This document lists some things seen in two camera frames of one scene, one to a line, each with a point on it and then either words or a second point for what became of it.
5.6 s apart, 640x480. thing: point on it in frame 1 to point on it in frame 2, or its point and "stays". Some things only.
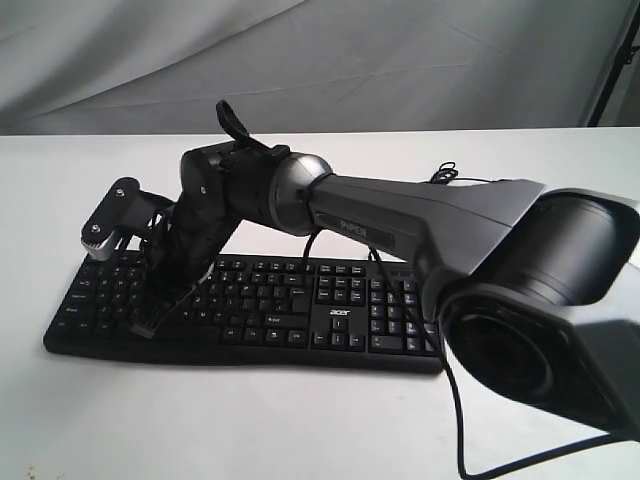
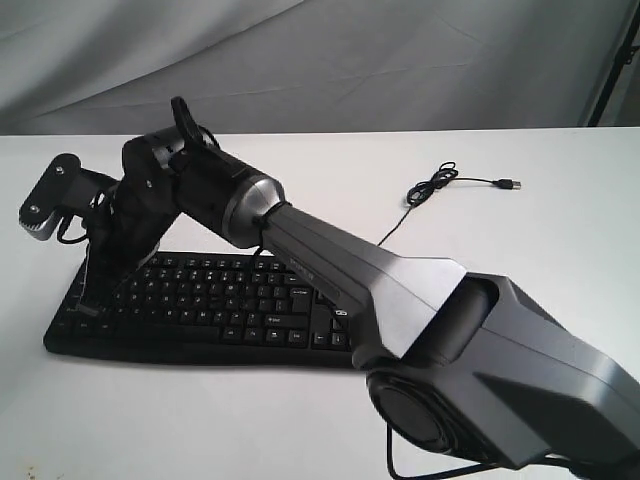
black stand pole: x=625 y=57 stays
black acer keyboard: x=338 y=316 stays
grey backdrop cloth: x=151 y=67 stays
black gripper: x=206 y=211 to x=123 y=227
